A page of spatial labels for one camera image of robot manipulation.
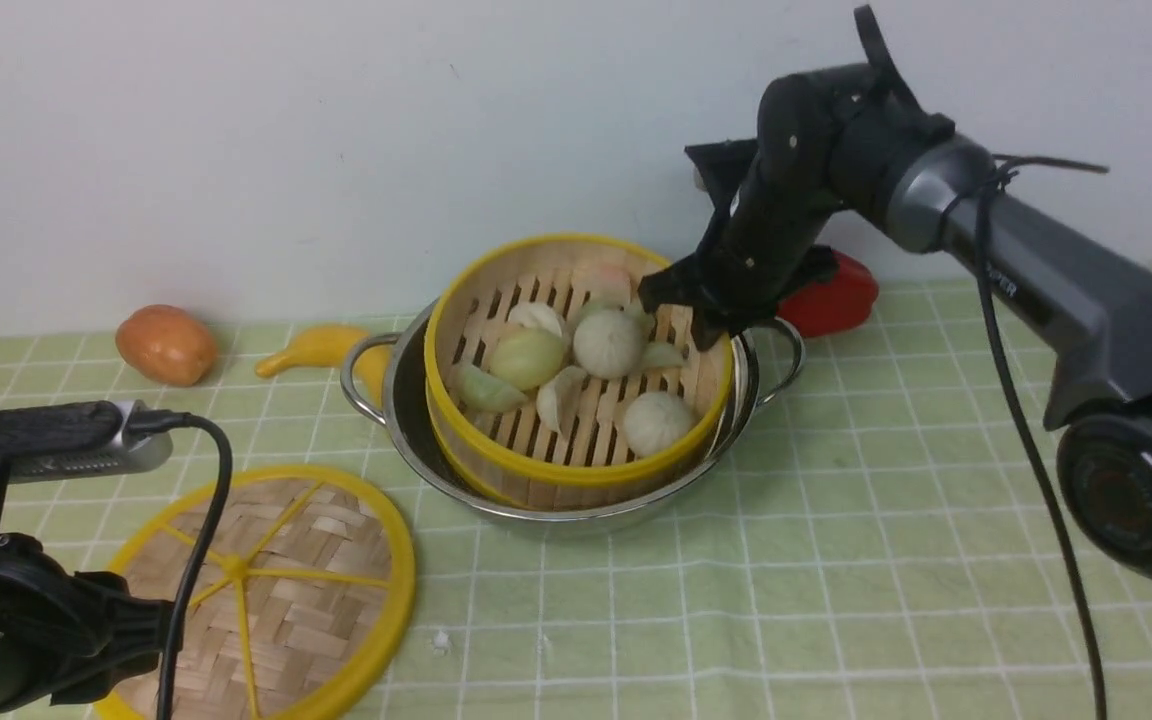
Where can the pale green dumpling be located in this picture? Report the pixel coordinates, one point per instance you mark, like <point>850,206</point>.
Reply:
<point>656,355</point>
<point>483,392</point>

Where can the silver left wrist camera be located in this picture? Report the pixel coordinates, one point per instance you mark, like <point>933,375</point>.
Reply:
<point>83,440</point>

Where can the pale green round bun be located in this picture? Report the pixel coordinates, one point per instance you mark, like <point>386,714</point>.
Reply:
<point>527,358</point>

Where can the yellow banana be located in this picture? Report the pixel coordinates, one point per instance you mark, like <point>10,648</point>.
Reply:
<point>326,346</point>

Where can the pink tinted dumpling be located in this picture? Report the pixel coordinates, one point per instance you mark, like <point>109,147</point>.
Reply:
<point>602,283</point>

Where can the white folded dumpling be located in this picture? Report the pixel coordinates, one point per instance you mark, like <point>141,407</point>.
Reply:
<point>556,402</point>

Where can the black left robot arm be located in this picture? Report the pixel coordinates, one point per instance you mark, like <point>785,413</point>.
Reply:
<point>69,638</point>

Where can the white round bun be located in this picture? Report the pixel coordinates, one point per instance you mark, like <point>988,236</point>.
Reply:
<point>608,344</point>
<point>655,421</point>

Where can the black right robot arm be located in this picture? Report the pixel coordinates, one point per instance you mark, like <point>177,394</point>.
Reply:
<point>854,138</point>

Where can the yellow rimmed bamboo steamer basket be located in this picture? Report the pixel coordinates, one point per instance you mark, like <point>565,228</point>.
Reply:
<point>511,457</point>

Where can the red bell pepper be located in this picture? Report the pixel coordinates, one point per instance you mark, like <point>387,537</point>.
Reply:
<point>839,296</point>

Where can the green checkered tablecloth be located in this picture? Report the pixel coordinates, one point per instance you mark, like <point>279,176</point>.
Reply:
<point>874,546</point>

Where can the brown potato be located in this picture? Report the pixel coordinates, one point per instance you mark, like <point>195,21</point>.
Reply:
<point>167,345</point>

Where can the stainless steel pot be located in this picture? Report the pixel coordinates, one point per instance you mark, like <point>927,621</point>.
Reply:
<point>404,412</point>

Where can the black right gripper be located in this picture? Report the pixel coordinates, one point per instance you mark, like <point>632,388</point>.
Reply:
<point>760,247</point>

